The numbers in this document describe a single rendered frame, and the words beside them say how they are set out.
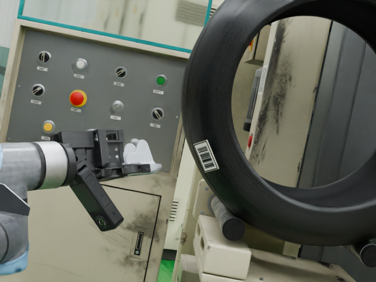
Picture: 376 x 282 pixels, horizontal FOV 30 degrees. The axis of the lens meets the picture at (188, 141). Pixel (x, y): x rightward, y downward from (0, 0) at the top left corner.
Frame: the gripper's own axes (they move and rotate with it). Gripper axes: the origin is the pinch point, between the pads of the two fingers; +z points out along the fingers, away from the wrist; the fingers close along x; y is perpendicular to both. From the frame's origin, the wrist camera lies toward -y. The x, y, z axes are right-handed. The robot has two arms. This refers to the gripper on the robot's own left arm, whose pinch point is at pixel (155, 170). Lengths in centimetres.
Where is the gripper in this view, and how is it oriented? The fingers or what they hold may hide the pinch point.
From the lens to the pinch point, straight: 125.6
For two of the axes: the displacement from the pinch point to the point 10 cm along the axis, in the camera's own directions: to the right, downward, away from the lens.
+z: 7.4, -0.3, 6.8
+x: -6.6, 1.8, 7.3
